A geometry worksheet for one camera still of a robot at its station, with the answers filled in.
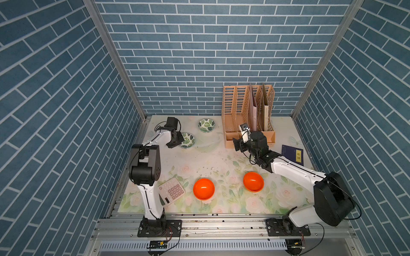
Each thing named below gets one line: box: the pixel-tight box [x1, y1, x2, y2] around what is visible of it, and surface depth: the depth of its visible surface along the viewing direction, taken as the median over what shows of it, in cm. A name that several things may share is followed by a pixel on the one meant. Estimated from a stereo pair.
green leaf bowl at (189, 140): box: [180, 132, 196, 149], surface depth 107 cm
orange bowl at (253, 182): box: [243, 171, 265, 193], surface depth 86 cm
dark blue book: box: [281, 144, 304, 167], surface depth 101 cm
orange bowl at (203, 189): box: [193, 178, 216, 201], surface depth 84 cm
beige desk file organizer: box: [221, 83, 276, 149], surface depth 107 cm
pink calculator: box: [157, 177, 186, 207], surface depth 85 cm
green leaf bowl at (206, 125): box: [198, 118, 216, 133], surface depth 114 cm
